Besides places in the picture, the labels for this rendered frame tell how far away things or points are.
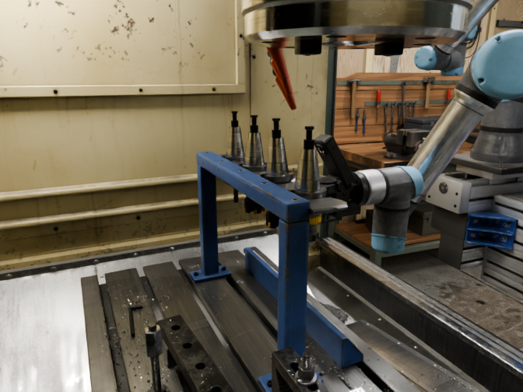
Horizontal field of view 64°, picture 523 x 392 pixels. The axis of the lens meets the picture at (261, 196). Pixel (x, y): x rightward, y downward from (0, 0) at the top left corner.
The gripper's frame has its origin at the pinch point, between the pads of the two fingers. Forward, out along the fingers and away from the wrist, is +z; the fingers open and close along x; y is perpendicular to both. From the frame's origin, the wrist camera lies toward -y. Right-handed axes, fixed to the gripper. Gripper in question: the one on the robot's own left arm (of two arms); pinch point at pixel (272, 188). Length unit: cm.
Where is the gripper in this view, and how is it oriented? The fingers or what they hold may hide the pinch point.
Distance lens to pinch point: 79.4
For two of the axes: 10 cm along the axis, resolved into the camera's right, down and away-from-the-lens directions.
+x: -4.1, -2.2, 8.8
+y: 0.1, 9.7, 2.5
